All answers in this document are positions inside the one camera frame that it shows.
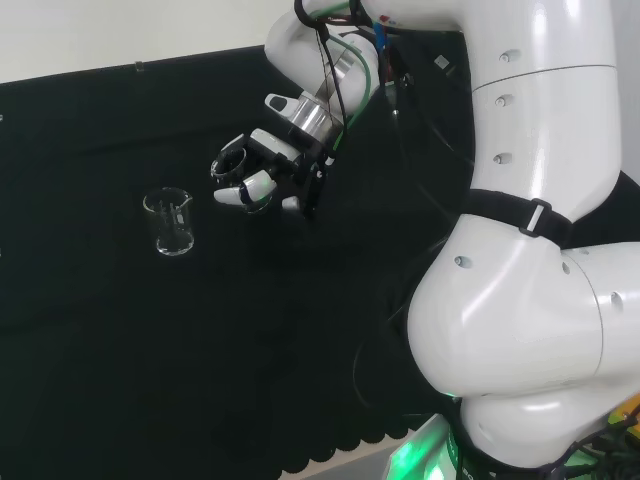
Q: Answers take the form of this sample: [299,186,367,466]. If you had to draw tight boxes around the black arm strap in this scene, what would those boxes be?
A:
[462,188,574,249]

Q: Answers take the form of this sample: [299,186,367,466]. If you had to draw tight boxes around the large clear glass beaker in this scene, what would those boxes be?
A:
[141,186,196,258]

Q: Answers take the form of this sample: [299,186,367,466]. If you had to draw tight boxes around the green cable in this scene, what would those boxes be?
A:
[319,0,384,154]

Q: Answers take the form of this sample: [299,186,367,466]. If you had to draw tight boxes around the small clear glass beaker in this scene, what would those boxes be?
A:
[209,146,275,215]

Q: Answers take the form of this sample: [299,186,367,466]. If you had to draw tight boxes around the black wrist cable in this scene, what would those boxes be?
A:
[293,0,351,146]

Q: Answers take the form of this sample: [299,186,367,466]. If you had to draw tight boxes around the black bench cloth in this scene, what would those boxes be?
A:
[0,28,640,476]

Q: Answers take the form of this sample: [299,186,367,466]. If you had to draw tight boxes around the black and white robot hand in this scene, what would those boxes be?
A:
[209,127,327,222]

